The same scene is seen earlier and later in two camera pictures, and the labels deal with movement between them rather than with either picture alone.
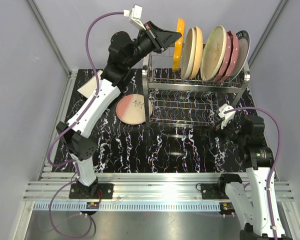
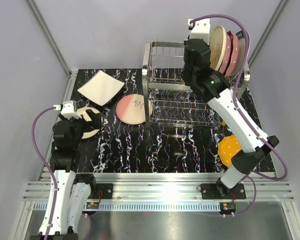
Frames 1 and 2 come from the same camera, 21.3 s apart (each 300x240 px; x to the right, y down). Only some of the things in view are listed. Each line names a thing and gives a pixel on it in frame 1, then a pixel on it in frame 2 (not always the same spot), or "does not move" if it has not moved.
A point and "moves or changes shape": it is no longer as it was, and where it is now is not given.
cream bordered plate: (213, 53) does not move
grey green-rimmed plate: (244, 40) does not move
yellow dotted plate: (178, 45) -> (228, 146)
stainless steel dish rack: (171, 102) does not move
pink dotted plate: (231, 55) does not move
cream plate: (188, 53) moves or changes shape
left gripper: (160, 39) -> (95, 123)
